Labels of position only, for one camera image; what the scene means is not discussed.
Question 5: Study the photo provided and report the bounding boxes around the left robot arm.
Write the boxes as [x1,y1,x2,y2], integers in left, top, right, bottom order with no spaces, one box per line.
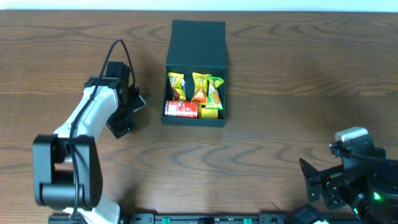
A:
[32,62,146,223]

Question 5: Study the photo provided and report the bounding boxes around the red soda can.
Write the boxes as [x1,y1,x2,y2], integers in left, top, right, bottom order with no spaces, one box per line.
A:
[164,100,198,118]

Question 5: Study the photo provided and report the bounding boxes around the green orange snack packet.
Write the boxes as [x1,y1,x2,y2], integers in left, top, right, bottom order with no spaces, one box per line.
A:
[206,76,224,110]

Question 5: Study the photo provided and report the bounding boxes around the yellow orange snack packet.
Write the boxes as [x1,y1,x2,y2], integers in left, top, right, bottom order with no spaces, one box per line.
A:
[192,72,211,105]

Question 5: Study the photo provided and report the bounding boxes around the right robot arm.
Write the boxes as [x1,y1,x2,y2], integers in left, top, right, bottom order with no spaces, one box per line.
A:
[299,134,397,223]

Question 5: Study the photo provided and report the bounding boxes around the small yellow candy packet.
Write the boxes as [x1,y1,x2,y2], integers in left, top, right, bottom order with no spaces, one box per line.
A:
[198,105,218,119]

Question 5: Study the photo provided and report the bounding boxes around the black gift box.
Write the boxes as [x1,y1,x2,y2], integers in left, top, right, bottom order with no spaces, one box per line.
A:
[161,20,228,127]

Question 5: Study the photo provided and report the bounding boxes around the black mounting rail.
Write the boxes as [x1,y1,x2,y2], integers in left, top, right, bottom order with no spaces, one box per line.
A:
[47,213,361,224]

